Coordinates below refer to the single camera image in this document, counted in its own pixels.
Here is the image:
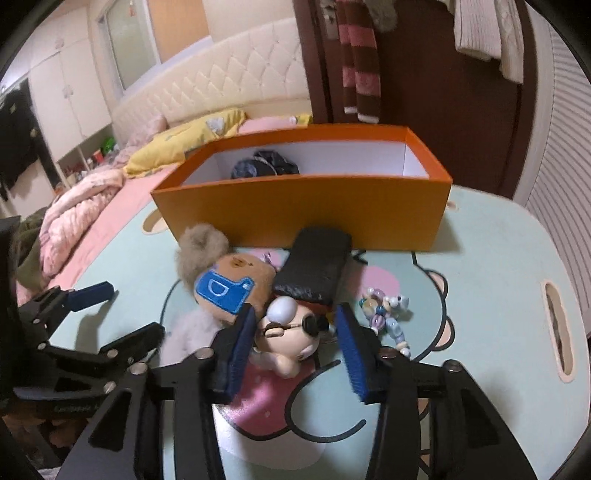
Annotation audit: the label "bear plush with blue overalls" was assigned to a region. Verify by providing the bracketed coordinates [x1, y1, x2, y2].
[194, 251, 277, 325]

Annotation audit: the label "black case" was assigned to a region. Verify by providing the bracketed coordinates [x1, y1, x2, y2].
[271, 226, 353, 306]

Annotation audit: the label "orange cardboard box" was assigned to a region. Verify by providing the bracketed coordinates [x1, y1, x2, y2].
[151, 124, 453, 253]

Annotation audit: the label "beige fur pompom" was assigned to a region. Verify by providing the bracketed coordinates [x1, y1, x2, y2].
[175, 223, 232, 297]

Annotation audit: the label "pastel bead bracelet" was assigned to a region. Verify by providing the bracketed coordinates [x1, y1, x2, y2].
[359, 286, 413, 357]

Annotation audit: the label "pink blanket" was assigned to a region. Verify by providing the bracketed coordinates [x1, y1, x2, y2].
[46, 115, 302, 296]

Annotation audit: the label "white wardrobe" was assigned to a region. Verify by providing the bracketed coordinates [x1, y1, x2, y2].
[0, 28, 114, 195]

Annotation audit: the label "pink quilted comforter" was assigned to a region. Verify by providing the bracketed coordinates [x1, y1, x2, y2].
[39, 168, 126, 278]

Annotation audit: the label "black hanging clothes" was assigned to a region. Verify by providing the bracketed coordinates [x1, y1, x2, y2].
[0, 78, 41, 200]

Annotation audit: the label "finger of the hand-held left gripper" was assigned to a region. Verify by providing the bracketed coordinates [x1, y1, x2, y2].
[44, 322, 166, 371]
[17, 280, 116, 352]

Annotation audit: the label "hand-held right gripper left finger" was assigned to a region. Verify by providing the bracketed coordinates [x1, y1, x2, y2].
[62, 302, 259, 480]

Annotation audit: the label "olive green cloth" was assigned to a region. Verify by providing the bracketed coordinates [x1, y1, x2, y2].
[11, 208, 50, 291]

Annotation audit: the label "grey fur piece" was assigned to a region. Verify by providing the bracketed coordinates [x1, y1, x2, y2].
[365, 0, 399, 33]

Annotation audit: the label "white knit sweater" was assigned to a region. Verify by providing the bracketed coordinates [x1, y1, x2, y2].
[452, 0, 526, 85]

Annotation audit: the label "dark brown door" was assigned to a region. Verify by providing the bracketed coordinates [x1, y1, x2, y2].
[293, 0, 539, 200]

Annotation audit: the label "metal door handle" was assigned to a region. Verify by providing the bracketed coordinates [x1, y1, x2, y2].
[318, 0, 341, 40]

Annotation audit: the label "yellow pillow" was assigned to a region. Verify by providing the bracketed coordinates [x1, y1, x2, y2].
[124, 107, 246, 179]

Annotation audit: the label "cream tufted headboard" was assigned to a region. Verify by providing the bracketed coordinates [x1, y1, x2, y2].
[112, 18, 313, 139]

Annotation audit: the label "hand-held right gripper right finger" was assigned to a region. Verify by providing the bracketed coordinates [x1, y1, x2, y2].
[335, 302, 539, 480]

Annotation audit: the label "dark cloth item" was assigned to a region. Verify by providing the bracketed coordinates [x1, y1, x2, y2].
[230, 150, 301, 180]

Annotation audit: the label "white fur pompom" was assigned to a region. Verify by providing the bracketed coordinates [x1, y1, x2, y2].
[159, 305, 232, 371]

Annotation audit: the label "mouse figure with sunglasses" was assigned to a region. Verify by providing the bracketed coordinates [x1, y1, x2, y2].
[252, 295, 336, 380]

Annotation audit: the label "white louvered door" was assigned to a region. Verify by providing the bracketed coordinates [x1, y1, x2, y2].
[512, 28, 591, 320]

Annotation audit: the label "brown pink striped scarf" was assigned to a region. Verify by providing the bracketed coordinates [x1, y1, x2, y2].
[335, 0, 383, 124]

